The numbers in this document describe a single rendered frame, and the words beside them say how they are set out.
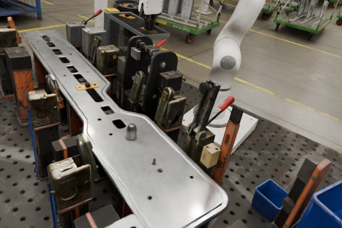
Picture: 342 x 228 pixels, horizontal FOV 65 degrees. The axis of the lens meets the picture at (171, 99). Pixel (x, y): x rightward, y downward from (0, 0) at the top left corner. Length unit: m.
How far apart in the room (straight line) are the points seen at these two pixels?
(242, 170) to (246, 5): 0.70
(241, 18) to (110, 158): 0.77
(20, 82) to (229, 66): 0.90
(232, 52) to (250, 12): 0.17
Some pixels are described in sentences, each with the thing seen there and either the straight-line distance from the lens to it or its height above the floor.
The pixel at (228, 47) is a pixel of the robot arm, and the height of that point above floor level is 1.17.
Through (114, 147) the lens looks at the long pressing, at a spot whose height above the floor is 1.00.
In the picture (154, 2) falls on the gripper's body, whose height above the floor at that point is 1.29.
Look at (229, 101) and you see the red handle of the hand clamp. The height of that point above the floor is 1.14.
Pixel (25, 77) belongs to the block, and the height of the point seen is 0.93.
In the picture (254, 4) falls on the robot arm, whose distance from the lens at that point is 1.18.
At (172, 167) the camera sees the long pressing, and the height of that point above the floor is 1.00.
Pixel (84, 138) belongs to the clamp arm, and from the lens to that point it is 0.64.
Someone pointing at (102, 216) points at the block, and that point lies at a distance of 0.66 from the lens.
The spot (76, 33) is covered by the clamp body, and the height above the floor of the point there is 1.02.
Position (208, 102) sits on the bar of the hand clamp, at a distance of 0.72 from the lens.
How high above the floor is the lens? 1.52
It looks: 30 degrees down
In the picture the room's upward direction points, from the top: 9 degrees clockwise
